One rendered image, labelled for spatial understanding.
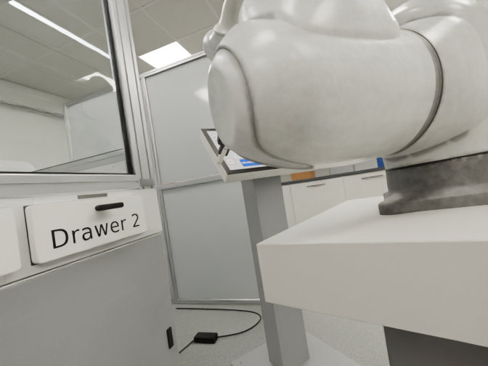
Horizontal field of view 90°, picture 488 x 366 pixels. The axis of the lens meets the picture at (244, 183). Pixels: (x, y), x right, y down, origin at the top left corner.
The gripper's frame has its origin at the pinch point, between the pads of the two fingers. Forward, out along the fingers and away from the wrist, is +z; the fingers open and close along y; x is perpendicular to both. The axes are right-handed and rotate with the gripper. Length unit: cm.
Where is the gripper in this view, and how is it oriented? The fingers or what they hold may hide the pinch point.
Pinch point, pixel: (221, 154)
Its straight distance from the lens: 93.2
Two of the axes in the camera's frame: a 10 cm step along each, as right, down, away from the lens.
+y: -8.8, -2.1, -4.3
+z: -4.1, 8.0, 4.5
